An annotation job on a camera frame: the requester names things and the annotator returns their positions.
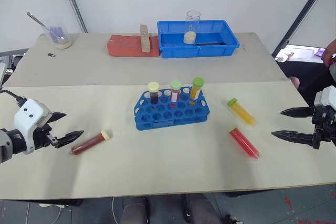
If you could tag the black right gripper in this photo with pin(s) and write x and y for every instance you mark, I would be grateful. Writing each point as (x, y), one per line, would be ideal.
(326, 124)

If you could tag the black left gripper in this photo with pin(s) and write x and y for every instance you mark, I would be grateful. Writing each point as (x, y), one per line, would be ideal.
(42, 138)

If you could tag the dark red tube cream cap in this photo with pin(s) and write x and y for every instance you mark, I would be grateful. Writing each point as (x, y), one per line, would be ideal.
(88, 144)

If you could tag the red liquid tube green cap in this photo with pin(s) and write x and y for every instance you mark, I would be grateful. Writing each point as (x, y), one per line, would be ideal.
(244, 142)

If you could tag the orange liquid tube green cap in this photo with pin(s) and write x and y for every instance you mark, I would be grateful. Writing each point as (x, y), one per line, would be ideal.
(197, 87)
(242, 111)

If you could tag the dark liquid tube yellow cap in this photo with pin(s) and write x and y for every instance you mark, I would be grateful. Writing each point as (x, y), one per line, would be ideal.
(153, 94)

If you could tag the blue test tube rack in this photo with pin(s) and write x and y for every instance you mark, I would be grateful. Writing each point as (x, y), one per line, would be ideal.
(170, 119)

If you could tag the white-labelled red tube green cap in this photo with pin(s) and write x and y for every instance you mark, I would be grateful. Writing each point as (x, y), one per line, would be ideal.
(175, 91)

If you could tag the small black clip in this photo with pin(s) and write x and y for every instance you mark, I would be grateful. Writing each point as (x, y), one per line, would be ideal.
(51, 55)

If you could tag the person in dark sleeve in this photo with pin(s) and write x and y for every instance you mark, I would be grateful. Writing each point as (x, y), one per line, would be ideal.
(330, 53)

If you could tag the purple-labelled glass beaker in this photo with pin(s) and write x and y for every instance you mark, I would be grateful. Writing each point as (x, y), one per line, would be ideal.
(60, 39)

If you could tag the red cloth pad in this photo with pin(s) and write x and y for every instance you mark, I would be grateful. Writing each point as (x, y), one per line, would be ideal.
(123, 45)

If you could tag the metal spoon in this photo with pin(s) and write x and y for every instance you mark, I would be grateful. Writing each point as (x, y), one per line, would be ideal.
(39, 21)

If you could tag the dark rounded shape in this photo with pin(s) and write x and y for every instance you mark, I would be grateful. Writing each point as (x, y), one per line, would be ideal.
(135, 211)

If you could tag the dark metal pole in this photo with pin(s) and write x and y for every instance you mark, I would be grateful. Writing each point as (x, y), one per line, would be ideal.
(302, 14)

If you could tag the wooden block with holes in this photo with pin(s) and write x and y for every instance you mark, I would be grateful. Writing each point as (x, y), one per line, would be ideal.
(145, 40)

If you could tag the blue plastic bin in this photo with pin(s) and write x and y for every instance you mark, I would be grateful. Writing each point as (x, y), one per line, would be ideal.
(199, 49)

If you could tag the grey metal pole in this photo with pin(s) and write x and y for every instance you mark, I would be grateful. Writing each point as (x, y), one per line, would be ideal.
(73, 1)

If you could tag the tall glass beaker with grains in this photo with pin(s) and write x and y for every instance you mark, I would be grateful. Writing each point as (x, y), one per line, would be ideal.
(191, 31)

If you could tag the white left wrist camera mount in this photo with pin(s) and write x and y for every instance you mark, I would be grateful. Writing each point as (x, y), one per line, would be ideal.
(30, 113)

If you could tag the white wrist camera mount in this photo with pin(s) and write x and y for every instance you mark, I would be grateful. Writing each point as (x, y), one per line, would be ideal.
(325, 97)
(30, 113)

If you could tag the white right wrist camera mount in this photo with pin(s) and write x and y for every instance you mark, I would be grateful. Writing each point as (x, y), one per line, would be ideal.
(325, 97)

